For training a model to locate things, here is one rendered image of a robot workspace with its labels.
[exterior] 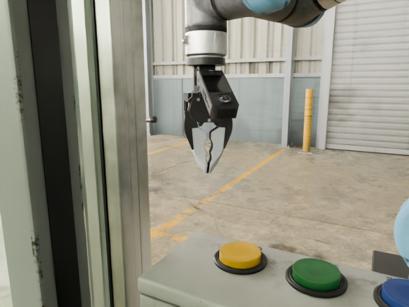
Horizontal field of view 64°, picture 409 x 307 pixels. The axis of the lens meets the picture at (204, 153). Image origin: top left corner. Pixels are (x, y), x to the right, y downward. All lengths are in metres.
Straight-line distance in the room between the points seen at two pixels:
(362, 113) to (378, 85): 0.47
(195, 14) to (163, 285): 0.44
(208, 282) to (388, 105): 5.61
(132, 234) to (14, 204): 0.14
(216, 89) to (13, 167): 0.39
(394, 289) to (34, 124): 0.28
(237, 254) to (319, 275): 0.07
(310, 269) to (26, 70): 0.26
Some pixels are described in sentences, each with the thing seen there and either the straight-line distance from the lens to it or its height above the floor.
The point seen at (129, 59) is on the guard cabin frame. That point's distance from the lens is 0.32.
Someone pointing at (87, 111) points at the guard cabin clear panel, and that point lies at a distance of 0.30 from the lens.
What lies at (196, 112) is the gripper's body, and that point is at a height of 1.01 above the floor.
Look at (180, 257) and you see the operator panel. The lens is 0.34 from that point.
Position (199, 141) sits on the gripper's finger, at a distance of 0.60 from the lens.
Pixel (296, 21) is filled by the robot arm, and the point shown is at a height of 1.17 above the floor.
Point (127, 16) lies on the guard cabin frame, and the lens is 0.32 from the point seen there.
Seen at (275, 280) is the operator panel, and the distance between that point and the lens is 0.31.
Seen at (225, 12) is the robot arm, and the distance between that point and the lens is 0.58.
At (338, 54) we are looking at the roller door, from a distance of 5.87.
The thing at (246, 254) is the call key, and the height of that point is 0.91.
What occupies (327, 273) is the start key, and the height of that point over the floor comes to 0.91.
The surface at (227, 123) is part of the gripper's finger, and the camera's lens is 0.61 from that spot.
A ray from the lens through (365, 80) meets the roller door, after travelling 5.82.
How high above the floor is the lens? 1.06
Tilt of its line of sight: 12 degrees down
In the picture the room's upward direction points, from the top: straight up
